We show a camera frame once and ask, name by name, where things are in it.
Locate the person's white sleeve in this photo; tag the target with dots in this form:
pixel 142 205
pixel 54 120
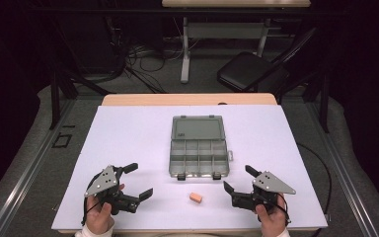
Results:
pixel 93 233
pixel 283 233

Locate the clear plastic compartment box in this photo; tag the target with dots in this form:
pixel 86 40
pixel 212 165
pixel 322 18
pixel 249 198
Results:
pixel 198 146

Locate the white-legged wooden desk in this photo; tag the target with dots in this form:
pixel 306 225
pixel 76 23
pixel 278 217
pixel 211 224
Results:
pixel 223 30

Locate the black folding chair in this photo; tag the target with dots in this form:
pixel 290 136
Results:
pixel 248 70

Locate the white table mat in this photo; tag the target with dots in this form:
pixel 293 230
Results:
pixel 128 138

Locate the small orange block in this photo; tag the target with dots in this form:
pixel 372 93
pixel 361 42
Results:
pixel 195 197

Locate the person's left hand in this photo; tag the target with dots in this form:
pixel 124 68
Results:
pixel 99 215

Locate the grey metal floor rail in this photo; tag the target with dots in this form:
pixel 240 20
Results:
pixel 345 184
pixel 23 177

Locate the person's left white sleeve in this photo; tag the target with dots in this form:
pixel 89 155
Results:
pixel 93 233

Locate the person's right white sleeve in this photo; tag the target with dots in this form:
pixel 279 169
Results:
pixel 283 233

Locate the person's right hand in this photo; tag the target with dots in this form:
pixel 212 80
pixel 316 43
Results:
pixel 271 219

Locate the black metal stand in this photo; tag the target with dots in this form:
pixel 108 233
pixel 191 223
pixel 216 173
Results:
pixel 324 105
pixel 55 98

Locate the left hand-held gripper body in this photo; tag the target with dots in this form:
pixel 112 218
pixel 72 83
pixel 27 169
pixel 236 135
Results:
pixel 104 182

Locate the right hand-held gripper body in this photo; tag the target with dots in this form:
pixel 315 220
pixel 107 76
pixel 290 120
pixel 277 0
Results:
pixel 269 186

